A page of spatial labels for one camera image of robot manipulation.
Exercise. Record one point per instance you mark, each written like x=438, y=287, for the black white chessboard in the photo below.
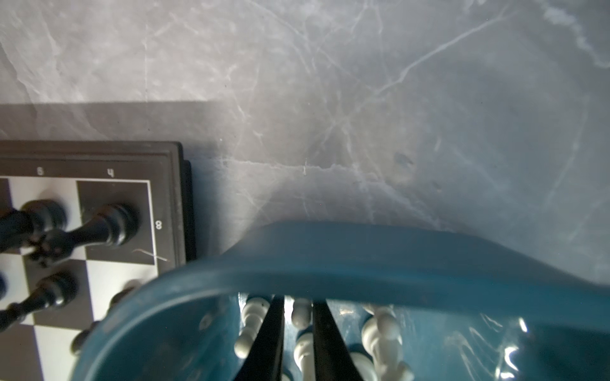
x=151, y=177

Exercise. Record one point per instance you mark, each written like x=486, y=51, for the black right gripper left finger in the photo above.
x=260, y=343

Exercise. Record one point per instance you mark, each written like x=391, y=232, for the dark teal plastic tray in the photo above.
x=177, y=326

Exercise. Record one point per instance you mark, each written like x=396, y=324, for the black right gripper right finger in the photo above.
x=332, y=359

